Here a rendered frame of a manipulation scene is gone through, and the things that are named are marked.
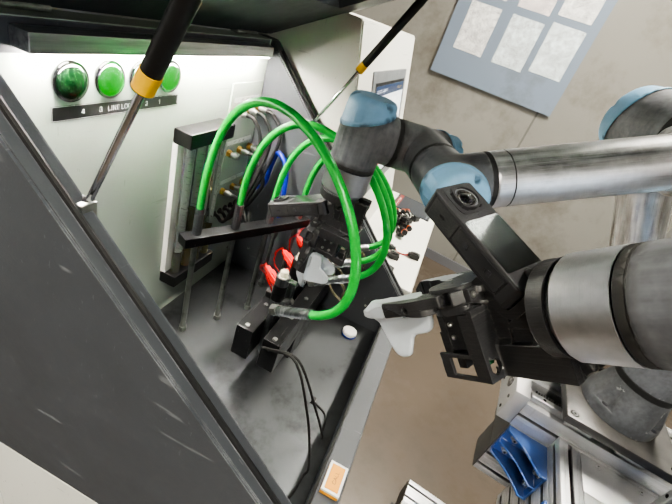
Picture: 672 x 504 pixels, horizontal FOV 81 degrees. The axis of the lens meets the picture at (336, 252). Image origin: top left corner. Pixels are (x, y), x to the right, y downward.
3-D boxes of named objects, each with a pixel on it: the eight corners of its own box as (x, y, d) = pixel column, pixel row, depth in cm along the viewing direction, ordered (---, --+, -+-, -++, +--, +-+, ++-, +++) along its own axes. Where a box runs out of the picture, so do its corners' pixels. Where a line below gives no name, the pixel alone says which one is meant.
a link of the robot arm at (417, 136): (456, 201, 60) (390, 184, 57) (434, 172, 69) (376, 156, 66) (482, 153, 56) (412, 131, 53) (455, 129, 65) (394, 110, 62)
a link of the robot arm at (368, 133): (410, 112, 55) (353, 94, 53) (382, 183, 61) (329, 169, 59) (398, 99, 62) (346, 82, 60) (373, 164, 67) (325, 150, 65)
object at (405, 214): (408, 244, 133) (415, 230, 130) (380, 231, 134) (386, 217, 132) (418, 220, 152) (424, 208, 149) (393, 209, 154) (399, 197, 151)
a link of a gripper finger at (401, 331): (362, 363, 42) (438, 360, 36) (345, 310, 42) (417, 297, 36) (379, 352, 44) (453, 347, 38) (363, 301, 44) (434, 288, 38)
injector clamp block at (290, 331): (264, 394, 85) (280, 346, 78) (224, 372, 87) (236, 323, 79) (320, 310, 114) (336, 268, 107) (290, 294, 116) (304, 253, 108)
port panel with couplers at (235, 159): (222, 216, 98) (246, 88, 82) (211, 210, 98) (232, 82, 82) (250, 200, 109) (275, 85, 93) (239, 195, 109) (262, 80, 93)
